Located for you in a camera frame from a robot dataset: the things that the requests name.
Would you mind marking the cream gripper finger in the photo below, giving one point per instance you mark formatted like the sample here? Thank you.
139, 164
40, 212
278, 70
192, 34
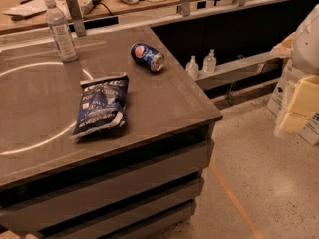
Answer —
289, 123
305, 99

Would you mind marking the blue Pepsi soda can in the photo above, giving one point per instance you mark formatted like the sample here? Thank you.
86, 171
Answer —
147, 56

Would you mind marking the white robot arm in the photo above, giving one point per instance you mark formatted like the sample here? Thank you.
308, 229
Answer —
302, 47

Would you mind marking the small clear sanitizer bottle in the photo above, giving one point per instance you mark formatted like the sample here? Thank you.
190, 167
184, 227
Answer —
192, 67

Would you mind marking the clear plastic water bottle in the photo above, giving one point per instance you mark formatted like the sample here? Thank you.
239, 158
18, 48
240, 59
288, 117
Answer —
60, 31

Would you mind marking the white cardboard box with lettering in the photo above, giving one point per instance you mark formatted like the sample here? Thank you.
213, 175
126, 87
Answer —
281, 97

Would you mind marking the grey cabinet with drawers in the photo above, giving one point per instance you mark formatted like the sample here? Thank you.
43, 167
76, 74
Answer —
122, 183

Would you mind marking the blue potato chips bag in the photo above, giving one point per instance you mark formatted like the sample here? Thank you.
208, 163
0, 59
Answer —
102, 105

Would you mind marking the grey power strip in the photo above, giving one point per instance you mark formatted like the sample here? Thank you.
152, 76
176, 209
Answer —
88, 5

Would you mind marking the white papers on desk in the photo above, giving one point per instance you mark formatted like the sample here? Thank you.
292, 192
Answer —
28, 7

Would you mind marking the black pen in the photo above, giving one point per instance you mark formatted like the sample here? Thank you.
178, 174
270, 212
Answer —
25, 1

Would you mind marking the grey metal bracket post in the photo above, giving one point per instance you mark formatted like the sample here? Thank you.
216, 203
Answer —
76, 16

